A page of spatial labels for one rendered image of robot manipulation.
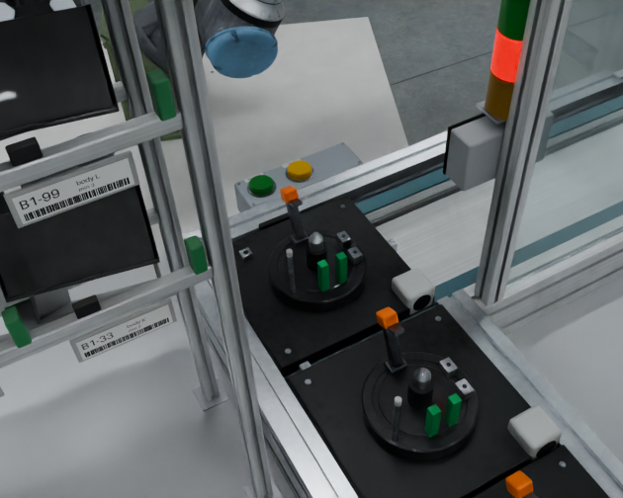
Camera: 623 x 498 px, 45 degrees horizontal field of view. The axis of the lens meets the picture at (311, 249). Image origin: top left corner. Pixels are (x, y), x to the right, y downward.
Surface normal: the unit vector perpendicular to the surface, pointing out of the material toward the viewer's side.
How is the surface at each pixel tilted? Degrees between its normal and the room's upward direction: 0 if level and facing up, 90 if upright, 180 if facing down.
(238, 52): 105
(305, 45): 0
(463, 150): 90
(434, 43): 0
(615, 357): 0
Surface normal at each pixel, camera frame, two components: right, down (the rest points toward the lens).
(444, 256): -0.04, -0.69
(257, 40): 0.25, 0.85
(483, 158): 0.48, 0.63
